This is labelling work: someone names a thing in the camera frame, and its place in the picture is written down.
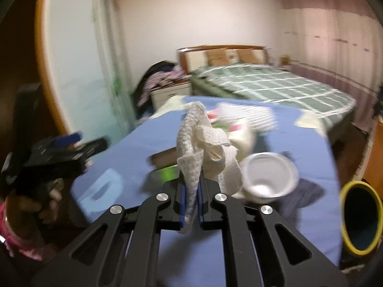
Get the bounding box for pink striped curtain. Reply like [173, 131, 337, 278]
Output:
[280, 0, 382, 132]

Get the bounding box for white striped plastic bag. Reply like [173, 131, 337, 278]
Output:
[207, 102, 277, 132]

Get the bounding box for pile of dark clothes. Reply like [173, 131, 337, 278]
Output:
[132, 60, 188, 119]

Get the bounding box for white bedside nightstand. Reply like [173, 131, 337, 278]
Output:
[150, 81, 192, 111]

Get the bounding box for pink patterned sleeve forearm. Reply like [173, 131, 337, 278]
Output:
[1, 202, 44, 262]

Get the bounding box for green plaid bed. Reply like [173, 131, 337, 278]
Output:
[191, 64, 356, 144]

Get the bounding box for wardrobe sliding door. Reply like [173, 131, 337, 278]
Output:
[35, 0, 136, 145]

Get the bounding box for green small package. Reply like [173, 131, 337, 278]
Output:
[151, 165, 179, 184]

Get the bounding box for yellow rimmed blue trash bin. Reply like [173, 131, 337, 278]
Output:
[340, 181, 382, 257]

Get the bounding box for brown flat box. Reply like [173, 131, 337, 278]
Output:
[149, 147, 177, 170]

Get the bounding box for wooden bed headboard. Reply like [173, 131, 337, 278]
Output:
[177, 45, 270, 74]

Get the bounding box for blue star patterned sheet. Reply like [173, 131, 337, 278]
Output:
[71, 96, 341, 286]

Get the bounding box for white paper towel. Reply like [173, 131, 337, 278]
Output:
[177, 102, 242, 234]

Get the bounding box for white disposable bowl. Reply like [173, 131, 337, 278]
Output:
[240, 152, 299, 204]

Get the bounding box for person's left hand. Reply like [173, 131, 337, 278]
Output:
[5, 189, 62, 240]

